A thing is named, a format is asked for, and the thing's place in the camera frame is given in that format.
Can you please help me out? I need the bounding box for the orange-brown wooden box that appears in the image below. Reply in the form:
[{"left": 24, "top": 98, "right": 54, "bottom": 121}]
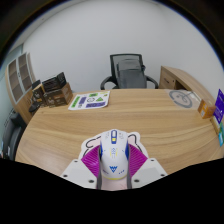
[{"left": 197, "top": 98, "right": 217, "bottom": 120}]

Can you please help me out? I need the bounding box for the grey mesh office chair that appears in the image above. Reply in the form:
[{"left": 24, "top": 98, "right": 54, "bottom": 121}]
[{"left": 99, "top": 53, "right": 160, "bottom": 91}]

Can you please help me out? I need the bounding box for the black cardboard box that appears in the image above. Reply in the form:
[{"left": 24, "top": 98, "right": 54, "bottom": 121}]
[{"left": 41, "top": 71, "right": 68, "bottom": 93}]

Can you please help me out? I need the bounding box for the grey sheet with circle print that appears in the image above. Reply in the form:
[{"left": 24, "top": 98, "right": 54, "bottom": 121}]
[{"left": 165, "top": 88, "right": 203, "bottom": 110}]

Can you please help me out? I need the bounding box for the purple plastic bag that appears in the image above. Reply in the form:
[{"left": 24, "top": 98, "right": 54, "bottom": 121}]
[{"left": 213, "top": 88, "right": 224, "bottom": 125}]

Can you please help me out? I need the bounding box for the green purple sticker sheet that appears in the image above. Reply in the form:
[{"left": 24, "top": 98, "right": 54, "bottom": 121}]
[{"left": 67, "top": 90, "right": 111, "bottom": 111}]

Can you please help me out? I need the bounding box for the wooden shelf unit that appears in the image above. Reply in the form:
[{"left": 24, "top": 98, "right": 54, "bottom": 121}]
[{"left": 4, "top": 52, "right": 38, "bottom": 124}]

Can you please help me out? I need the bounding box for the white blue yellow computer mouse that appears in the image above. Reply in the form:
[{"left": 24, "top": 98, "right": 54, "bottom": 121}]
[{"left": 98, "top": 128, "right": 130, "bottom": 181}]

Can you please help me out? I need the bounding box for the black leather chair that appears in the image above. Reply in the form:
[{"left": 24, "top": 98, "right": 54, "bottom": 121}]
[{"left": 1, "top": 109, "right": 28, "bottom": 161}]

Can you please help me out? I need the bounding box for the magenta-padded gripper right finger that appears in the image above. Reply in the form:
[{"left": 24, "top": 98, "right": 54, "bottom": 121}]
[{"left": 126, "top": 143, "right": 168, "bottom": 190}]

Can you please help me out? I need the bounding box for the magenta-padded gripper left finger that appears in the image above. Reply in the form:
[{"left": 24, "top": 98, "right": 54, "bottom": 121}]
[{"left": 60, "top": 148, "right": 103, "bottom": 190}]

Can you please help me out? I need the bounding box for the brown cardboard box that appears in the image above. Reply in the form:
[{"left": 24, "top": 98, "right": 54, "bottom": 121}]
[{"left": 43, "top": 82, "right": 74, "bottom": 108}]

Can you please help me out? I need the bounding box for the wooden side desk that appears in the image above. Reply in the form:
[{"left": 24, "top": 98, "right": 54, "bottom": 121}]
[{"left": 158, "top": 65, "right": 214, "bottom": 101}]

